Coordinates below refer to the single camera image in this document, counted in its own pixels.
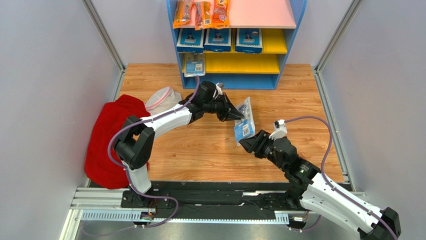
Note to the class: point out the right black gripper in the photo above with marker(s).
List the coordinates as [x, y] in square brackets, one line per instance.
[260, 143]

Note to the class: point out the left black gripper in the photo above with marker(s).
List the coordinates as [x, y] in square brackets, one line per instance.
[229, 112]

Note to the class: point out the clear blister razor pack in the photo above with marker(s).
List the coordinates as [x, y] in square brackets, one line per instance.
[194, 65]
[245, 127]

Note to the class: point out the white blue Harry's box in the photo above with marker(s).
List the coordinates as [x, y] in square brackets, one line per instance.
[190, 41]
[218, 40]

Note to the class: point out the blue razor box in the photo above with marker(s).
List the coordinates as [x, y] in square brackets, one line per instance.
[249, 41]

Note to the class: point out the orange BIC razor bag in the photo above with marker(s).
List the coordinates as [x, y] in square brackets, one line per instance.
[220, 14]

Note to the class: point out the narrow orange razor pack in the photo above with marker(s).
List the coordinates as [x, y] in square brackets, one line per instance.
[203, 19]

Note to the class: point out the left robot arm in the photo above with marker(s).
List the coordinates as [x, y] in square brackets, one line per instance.
[131, 147]

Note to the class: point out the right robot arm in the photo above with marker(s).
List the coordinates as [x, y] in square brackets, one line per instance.
[313, 191]

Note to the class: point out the blue shelf unit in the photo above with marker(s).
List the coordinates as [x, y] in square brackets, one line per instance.
[279, 22]

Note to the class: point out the orange razor pack on shelf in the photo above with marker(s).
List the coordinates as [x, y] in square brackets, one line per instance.
[183, 13]

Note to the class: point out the white mesh zip bag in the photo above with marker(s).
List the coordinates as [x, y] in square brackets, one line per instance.
[162, 100]

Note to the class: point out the red cloth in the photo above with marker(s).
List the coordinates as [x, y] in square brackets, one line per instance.
[98, 167]

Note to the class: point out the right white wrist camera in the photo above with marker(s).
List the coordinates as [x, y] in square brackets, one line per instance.
[280, 130]

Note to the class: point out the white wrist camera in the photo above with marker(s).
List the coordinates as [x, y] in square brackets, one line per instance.
[280, 130]
[219, 89]

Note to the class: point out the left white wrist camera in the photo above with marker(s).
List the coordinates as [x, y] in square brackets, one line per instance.
[219, 89]

